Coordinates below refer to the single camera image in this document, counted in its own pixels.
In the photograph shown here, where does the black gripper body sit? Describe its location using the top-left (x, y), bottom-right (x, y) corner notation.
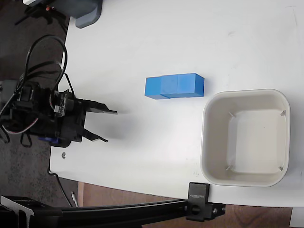
top-left (55, 96), bottom-right (88, 143)

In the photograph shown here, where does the black table clamp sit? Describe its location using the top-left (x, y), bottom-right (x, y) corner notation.
top-left (185, 182), bottom-right (226, 221)

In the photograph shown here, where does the white square plastic bowl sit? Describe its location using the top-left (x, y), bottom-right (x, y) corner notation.
top-left (200, 88), bottom-right (291, 187)

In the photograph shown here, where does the black camera circuit board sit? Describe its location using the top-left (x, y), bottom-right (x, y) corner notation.
top-left (52, 89), bottom-right (72, 117)

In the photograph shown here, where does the white panel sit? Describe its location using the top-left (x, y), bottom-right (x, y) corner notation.
top-left (289, 206), bottom-right (304, 228)

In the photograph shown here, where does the black looped cable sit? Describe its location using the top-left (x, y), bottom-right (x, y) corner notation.
top-left (25, 35), bottom-right (74, 95)

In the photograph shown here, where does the thin black floor cable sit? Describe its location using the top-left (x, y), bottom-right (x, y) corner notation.
top-left (48, 170), bottom-right (72, 207)

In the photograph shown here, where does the small black cable loop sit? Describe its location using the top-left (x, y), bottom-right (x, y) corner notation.
top-left (20, 133), bottom-right (33, 148)

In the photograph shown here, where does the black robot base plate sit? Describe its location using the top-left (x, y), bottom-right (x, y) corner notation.
top-left (38, 135), bottom-right (72, 148)

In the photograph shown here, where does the gray stand base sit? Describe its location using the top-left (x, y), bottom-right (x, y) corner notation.
top-left (53, 0), bottom-right (103, 29)

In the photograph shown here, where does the black tripod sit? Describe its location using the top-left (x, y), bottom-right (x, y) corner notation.
top-left (14, 0), bottom-right (70, 31)

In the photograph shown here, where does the blue cube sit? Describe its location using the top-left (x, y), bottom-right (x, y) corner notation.
top-left (177, 73), bottom-right (205, 98)
top-left (144, 76), bottom-right (167, 100)
top-left (160, 75), bottom-right (184, 99)

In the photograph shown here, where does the white servo wire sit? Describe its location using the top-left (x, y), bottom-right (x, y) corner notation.
top-left (0, 114), bottom-right (39, 135)

